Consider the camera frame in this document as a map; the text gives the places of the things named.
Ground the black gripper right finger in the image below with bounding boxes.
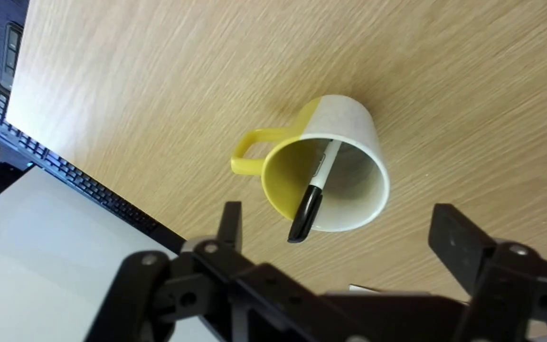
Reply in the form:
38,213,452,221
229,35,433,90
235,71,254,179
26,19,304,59
427,202,547,342

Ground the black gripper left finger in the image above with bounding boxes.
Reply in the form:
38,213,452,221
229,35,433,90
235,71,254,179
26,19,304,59
85,200,372,342

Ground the white marker with black cap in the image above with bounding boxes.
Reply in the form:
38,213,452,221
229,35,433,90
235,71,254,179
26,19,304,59
285,139,343,246

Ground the black computer keyboard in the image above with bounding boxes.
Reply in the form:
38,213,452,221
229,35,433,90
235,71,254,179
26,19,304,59
0,78,188,255

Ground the white partition board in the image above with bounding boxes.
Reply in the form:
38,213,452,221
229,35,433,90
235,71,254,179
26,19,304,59
0,166,218,342

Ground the yellow and white mug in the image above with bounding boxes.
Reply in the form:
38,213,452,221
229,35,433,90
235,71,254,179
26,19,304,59
228,94,391,236

